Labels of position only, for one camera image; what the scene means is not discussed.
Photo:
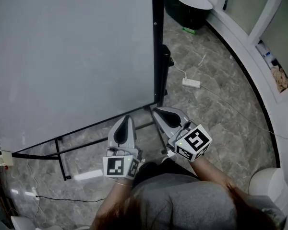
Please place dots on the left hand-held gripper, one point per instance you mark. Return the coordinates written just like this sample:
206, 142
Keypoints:
115, 166

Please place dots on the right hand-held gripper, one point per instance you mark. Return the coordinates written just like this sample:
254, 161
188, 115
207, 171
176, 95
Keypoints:
194, 140

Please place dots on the grey folding table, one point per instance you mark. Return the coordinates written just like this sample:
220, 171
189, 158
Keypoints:
74, 56

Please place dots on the person's right forearm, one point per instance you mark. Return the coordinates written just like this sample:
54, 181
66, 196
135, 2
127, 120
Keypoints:
208, 174

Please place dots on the person's left forearm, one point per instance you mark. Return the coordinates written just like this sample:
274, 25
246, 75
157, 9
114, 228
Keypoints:
115, 195

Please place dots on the white power strip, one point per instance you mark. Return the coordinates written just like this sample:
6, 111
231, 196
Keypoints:
191, 83
34, 191

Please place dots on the person's black trousers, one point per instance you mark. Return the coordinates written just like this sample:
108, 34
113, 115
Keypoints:
153, 171

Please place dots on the person's grey sweater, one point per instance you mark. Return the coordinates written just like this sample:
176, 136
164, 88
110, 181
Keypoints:
182, 200

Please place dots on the green packet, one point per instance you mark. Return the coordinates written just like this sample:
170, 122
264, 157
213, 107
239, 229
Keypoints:
189, 30

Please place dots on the white-framed glass partition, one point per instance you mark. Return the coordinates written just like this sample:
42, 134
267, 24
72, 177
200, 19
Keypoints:
242, 44

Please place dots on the black white bathtub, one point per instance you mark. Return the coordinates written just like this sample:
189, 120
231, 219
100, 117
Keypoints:
182, 15

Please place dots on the blue white packets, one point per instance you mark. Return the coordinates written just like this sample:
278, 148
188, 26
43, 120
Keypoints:
266, 53

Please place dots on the brown woven item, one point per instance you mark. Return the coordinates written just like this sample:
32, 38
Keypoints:
280, 78

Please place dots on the white rounded fixture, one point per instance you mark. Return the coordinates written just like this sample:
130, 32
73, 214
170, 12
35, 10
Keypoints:
24, 224

